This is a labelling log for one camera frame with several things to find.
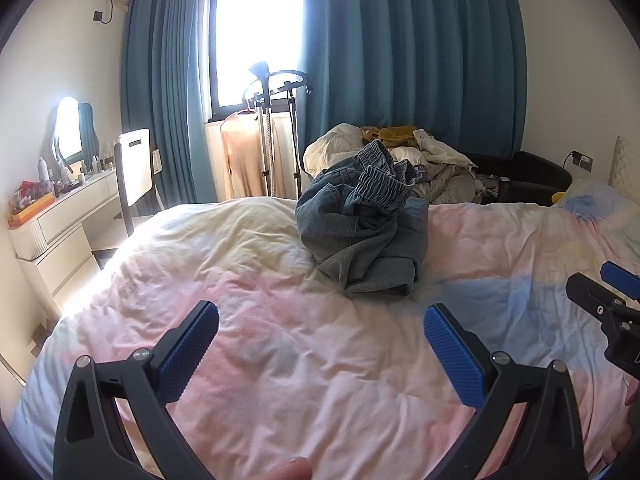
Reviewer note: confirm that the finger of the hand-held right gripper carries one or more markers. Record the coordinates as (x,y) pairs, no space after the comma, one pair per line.
(590,297)
(622,280)

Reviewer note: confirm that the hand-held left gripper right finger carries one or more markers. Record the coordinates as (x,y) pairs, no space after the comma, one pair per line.
(452,355)

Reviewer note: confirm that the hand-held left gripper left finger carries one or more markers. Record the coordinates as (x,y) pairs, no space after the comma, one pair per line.
(192,340)

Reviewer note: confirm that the blue denim jeans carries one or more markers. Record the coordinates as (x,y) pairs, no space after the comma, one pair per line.
(350,230)

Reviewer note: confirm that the person's left hand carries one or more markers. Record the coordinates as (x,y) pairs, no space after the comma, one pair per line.
(290,470)

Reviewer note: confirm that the blue and white pillow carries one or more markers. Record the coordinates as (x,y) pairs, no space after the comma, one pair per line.
(595,195)

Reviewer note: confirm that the yellow toy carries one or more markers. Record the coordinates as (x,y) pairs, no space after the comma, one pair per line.
(558,198)

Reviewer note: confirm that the pastel pink bed blanket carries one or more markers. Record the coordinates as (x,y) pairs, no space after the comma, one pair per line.
(300,340)

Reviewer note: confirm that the cream quilted headboard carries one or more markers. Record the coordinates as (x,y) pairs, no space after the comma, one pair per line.
(625,160)

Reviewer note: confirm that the black armchair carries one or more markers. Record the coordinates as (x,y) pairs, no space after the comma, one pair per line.
(535,170)

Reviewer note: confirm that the grey crumpled garment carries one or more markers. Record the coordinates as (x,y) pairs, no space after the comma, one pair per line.
(450,185)

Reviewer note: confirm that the white vanity desk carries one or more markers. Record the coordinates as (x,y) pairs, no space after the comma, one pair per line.
(65,220)

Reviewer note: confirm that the white backed chair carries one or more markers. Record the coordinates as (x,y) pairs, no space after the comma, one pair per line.
(137,165)

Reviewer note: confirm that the beige hanging garment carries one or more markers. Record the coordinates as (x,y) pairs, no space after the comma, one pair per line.
(240,160)

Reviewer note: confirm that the orange tray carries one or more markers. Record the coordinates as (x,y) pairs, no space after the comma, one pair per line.
(30,210)

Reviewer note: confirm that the group of cosmetic bottles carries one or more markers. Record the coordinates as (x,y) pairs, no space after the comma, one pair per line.
(65,175)

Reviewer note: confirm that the mustard yellow garment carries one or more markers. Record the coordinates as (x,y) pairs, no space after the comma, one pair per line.
(395,133)

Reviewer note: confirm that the cream quilt pile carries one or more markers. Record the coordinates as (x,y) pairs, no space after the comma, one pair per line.
(330,145)

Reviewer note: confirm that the wavy vanity mirror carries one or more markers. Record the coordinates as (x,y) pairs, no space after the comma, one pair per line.
(67,130)

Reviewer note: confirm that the garment steamer stand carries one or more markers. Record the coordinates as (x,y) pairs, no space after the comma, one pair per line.
(295,110)

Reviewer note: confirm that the window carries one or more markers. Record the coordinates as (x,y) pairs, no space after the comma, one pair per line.
(255,35)

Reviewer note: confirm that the black power plug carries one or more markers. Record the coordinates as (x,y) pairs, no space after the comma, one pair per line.
(98,15)

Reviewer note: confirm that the wall socket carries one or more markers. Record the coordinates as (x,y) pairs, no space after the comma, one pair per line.
(582,161)

